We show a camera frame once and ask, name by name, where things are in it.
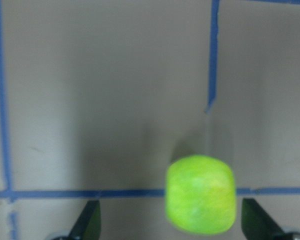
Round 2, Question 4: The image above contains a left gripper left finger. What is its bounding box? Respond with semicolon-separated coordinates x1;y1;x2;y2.
68;200;101;240

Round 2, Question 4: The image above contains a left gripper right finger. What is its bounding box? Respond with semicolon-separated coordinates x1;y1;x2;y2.
241;198;285;240

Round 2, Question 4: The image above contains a green apple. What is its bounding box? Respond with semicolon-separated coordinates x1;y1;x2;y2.
165;155;237;235

